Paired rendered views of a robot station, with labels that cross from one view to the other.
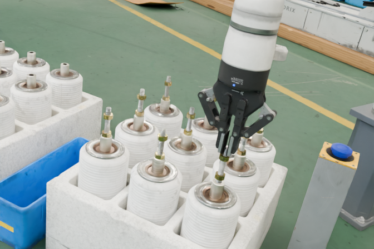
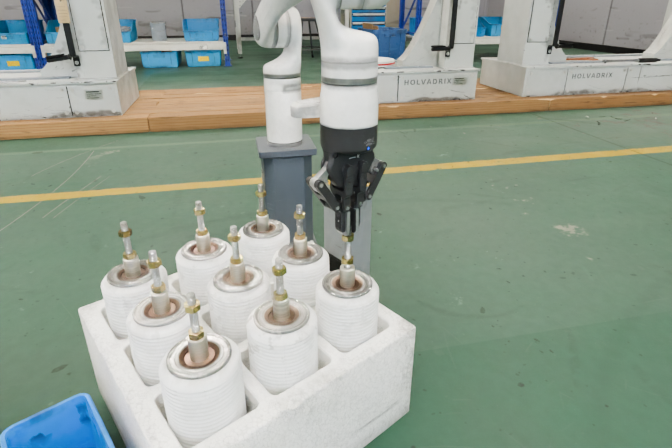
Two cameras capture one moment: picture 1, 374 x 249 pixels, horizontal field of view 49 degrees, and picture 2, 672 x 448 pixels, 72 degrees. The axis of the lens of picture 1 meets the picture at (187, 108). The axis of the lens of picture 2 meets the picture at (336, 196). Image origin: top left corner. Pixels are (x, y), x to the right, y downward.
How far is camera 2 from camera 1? 0.57 m
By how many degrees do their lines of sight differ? 57
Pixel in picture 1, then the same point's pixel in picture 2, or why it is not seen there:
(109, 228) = (291, 425)
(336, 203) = (367, 224)
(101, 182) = (238, 393)
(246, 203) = not seen: hidden behind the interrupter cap
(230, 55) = (357, 118)
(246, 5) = (364, 54)
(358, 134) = (277, 172)
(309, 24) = not seen: outside the picture
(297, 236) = not seen: hidden behind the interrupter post
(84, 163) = (210, 393)
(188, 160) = (266, 285)
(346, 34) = (47, 103)
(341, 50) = (57, 124)
